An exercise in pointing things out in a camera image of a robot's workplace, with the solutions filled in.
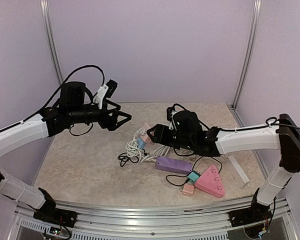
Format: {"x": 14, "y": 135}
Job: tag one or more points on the pink triangular power strip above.
{"x": 210, "y": 182}

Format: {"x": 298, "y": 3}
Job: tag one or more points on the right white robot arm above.
{"x": 280, "y": 134}

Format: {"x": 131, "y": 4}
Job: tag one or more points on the aluminium corner post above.
{"x": 52, "y": 48}
{"x": 248, "y": 53}

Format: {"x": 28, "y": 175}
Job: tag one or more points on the purple power strip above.
{"x": 173, "y": 165}

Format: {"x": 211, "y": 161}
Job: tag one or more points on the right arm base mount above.
{"x": 246, "y": 216}

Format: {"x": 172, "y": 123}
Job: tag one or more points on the white power strip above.
{"x": 236, "y": 171}

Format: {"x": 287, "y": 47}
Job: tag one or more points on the aluminium front frame rail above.
{"x": 189, "y": 222}

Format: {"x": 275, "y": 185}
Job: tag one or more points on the light blue small plug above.
{"x": 140, "y": 143}

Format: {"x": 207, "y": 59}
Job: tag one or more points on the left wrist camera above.
{"x": 105, "y": 91}

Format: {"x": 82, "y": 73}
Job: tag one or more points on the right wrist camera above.
{"x": 170, "y": 111}

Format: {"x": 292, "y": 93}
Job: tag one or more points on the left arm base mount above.
{"x": 59, "y": 216}

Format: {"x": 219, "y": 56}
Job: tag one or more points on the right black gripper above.
{"x": 160, "y": 135}

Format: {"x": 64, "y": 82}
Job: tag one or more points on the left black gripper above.
{"x": 111, "y": 124}

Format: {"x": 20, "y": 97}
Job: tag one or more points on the right aluminium corner post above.
{"x": 248, "y": 53}

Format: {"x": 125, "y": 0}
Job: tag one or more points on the pink small plug adapter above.
{"x": 143, "y": 133}

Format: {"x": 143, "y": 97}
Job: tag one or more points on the left aluminium corner post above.
{"x": 52, "y": 48}

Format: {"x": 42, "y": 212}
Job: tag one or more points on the teal plug adapter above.
{"x": 193, "y": 176}

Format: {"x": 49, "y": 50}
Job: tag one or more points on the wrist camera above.
{"x": 170, "y": 111}
{"x": 105, "y": 91}

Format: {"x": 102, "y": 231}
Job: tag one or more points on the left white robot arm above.
{"x": 19, "y": 134}

